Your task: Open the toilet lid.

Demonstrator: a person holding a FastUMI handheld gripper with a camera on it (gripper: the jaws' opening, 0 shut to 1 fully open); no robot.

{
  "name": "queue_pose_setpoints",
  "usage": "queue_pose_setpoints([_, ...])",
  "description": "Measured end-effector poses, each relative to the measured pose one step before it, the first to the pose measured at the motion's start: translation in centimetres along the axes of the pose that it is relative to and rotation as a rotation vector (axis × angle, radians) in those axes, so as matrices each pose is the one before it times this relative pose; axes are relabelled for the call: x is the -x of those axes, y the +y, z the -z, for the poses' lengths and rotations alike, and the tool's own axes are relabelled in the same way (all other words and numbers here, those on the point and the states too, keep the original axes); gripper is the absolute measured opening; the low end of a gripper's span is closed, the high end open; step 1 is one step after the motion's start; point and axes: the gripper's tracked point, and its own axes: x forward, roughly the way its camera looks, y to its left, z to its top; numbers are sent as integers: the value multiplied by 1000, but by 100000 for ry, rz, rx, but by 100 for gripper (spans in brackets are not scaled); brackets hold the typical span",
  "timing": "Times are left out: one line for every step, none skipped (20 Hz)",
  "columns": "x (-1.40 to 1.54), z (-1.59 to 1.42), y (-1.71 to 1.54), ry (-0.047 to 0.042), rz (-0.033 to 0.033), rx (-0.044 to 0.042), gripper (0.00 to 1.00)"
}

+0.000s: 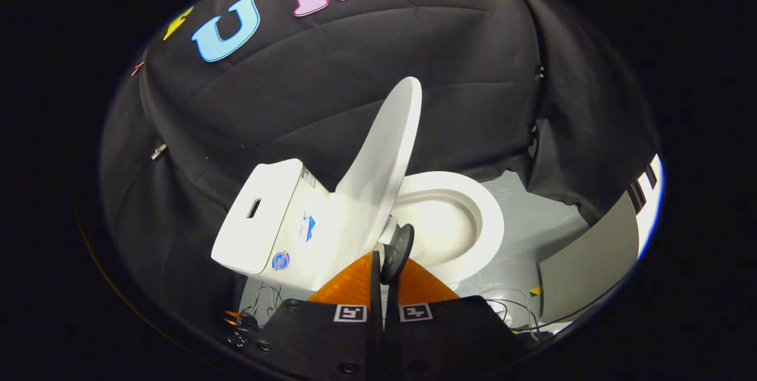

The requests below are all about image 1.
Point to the silver cloth clip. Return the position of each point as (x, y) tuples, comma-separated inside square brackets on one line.
[(158, 151)]

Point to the white toilet lid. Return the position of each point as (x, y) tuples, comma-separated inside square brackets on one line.
[(384, 162)]

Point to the orange clamp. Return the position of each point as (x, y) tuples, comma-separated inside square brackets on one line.
[(233, 317)]

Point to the black slatted rack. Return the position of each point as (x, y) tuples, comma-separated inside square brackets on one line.
[(647, 189)]

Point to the yellow tape piece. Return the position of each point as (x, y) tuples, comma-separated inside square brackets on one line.
[(535, 290)]

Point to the copper cloth clip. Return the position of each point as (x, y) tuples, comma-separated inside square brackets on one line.
[(137, 68)]

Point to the grey board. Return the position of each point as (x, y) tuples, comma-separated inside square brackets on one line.
[(585, 274)]

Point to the white ceramic toilet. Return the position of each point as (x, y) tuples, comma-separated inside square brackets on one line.
[(260, 233)]

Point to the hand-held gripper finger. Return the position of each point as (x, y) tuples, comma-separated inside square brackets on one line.
[(391, 339), (377, 310)]

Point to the black backdrop cloth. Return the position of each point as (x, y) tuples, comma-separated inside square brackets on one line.
[(295, 91)]

